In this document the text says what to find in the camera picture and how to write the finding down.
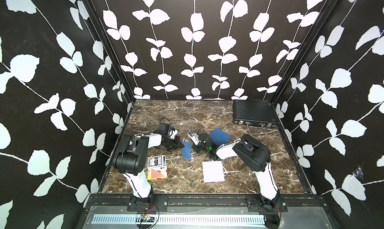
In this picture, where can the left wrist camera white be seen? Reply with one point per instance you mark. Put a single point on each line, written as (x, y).
(172, 133)

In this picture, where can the yellow red card box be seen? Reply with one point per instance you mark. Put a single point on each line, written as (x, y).
(157, 173)

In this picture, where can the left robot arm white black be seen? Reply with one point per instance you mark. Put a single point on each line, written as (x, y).
(131, 155)

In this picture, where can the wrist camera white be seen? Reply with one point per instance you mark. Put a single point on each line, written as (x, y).
(172, 133)
(194, 137)

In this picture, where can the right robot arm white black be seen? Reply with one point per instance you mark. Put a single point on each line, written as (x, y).
(255, 155)

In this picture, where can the white square paper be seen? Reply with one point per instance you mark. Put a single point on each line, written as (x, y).
(213, 172)

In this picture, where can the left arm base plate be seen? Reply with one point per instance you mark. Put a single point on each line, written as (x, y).
(154, 202)

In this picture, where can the white perforated strip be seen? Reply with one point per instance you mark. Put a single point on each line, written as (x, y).
(194, 220)

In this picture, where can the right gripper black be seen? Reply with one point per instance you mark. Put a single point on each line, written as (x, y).
(196, 149)

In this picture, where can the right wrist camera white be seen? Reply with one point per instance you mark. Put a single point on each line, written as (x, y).
(194, 137)

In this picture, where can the small green circuit board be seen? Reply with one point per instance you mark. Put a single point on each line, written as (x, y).
(146, 219)

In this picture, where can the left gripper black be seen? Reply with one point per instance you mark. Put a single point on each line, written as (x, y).
(176, 146)

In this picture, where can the blue square paper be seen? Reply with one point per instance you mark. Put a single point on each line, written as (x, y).
(186, 150)
(219, 137)

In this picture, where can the black case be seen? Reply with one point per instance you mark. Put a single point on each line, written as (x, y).
(258, 114)

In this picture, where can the blue white poker card box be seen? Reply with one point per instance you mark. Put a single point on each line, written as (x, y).
(156, 161)

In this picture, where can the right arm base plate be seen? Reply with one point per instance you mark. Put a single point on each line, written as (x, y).
(262, 205)

